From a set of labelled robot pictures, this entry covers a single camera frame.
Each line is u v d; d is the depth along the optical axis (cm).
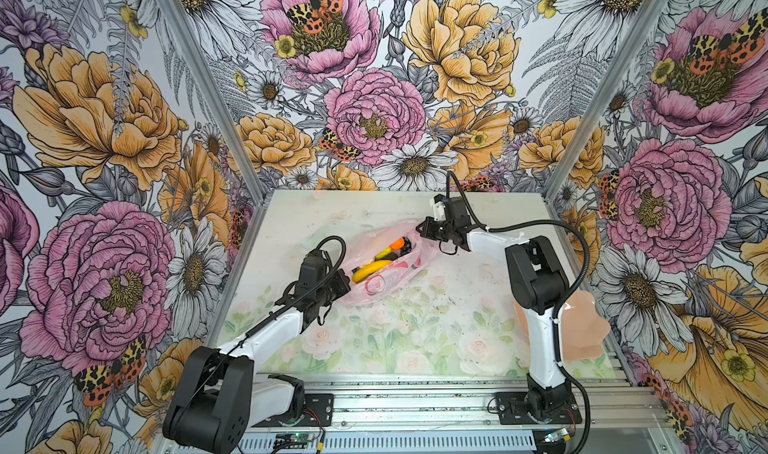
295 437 71
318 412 74
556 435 72
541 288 59
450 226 85
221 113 95
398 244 101
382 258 99
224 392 41
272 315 56
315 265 69
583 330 84
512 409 74
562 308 60
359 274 94
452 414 75
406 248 100
